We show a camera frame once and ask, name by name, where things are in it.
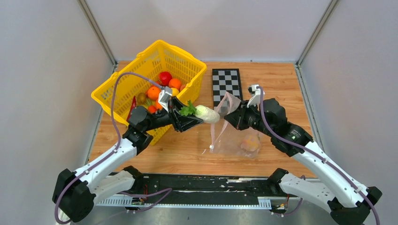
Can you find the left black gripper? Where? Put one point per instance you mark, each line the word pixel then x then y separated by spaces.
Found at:
pixel 181 123

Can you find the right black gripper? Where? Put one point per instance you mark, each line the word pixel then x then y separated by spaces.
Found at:
pixel 237 117

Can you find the clear zip top bag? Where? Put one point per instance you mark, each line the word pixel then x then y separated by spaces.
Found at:
pixel 225 139

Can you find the white radish with leaves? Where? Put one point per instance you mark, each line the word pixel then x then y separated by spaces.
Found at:
pixel 202 112

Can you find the yellow peach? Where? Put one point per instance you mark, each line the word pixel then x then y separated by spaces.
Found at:
pixel 251 143

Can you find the yellow plastic basket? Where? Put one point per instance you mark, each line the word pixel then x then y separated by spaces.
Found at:
pixel 116 93

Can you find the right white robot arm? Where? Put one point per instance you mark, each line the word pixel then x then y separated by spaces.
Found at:
pixel 347 201

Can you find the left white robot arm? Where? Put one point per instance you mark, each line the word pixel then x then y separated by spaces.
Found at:
pixel 76 193

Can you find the yellow lemon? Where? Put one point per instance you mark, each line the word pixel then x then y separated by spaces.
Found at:
pixel 175 91

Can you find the orange tangerine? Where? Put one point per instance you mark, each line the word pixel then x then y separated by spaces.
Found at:
pixel 175 83
pixel 152 109
pixel 153 93

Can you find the black white checkerboard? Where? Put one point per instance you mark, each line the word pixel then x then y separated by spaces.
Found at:
pixel 226 80

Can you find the red apple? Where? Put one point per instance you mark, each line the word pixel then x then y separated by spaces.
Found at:
pixel 164 78

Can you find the brown kiwi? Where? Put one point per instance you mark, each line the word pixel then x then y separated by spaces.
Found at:
pixel 141 98

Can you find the red chili pepper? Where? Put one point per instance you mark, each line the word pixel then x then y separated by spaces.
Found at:
pixel 133 105

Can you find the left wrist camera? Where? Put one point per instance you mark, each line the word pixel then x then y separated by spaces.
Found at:
pixel 164 97

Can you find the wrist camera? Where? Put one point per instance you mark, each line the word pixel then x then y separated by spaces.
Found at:
pixel 256 94
pixel 164 97

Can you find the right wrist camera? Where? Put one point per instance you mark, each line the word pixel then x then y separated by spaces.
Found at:
pixel 256 94

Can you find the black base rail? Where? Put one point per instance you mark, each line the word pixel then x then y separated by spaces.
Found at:
pixel 203 192

